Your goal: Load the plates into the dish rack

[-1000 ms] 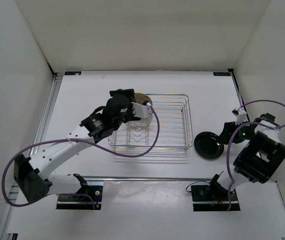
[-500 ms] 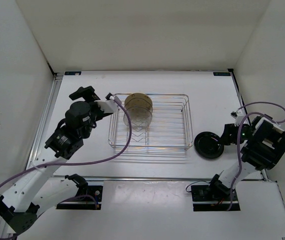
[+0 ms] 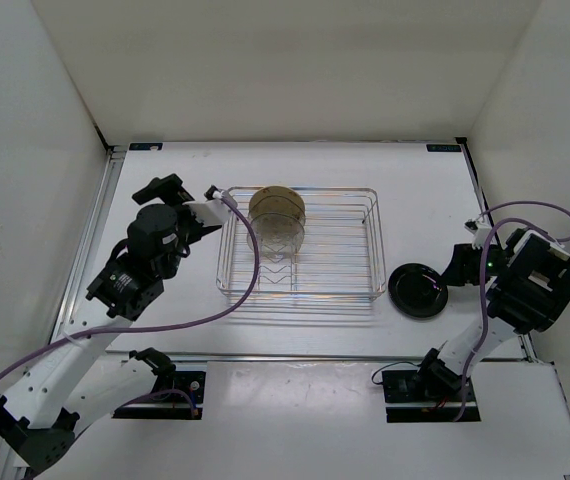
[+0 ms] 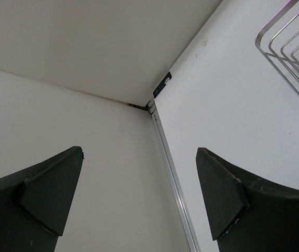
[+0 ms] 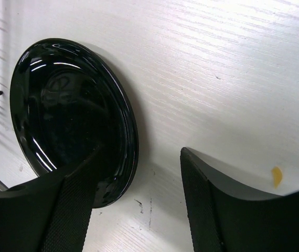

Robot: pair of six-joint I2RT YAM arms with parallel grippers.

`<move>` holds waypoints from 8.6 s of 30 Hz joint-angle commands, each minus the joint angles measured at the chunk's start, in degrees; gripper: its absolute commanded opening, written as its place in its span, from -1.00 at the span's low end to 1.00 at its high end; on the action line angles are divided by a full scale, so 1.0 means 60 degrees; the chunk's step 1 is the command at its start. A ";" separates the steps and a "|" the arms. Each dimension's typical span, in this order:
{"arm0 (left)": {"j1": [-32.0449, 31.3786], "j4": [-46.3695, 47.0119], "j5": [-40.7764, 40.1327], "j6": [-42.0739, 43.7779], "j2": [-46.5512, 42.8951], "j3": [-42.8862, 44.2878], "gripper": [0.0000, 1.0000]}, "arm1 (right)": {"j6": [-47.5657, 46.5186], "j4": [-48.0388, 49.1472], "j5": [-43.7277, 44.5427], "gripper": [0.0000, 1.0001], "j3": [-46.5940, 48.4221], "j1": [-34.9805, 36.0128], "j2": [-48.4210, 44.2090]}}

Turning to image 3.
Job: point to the chrome wire dish rack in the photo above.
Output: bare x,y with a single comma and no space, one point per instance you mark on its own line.
337,251

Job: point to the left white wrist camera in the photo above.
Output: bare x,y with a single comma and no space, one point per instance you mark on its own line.
214,211

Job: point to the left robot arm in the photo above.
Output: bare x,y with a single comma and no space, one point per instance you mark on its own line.
45,402

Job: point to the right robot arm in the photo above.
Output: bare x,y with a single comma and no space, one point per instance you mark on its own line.
525,289

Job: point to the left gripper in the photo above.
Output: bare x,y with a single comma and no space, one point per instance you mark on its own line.
169,190

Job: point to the beige printed plate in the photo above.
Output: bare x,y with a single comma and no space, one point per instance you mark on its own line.
277,199

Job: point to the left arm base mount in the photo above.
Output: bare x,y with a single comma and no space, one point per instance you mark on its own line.
177,393

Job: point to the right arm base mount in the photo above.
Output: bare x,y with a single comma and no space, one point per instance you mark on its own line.
410,400

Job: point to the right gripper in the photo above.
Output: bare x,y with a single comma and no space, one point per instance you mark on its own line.
456,274

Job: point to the black round plate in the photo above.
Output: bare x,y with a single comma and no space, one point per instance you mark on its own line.
417,291

